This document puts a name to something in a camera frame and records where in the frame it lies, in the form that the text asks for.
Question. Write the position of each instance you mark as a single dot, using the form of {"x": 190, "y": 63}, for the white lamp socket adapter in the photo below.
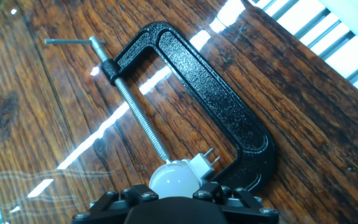
{"x": 202, "y": 165}

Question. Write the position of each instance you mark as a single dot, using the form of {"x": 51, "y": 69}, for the brown wooden board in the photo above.
{"x": 306, "y": 140}

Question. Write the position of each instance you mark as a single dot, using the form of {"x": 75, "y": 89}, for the white LED light bulb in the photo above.
{"x": 174, "y": 179}

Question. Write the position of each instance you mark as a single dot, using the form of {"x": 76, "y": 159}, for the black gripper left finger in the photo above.
{"x": 117, "y": 205}

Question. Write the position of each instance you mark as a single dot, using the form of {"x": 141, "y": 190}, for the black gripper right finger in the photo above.
{"x": 238, "y": 203}

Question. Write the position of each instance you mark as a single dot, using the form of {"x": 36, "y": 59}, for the black C-clamp with steel screw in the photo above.
{"x": 216, "y": 93}

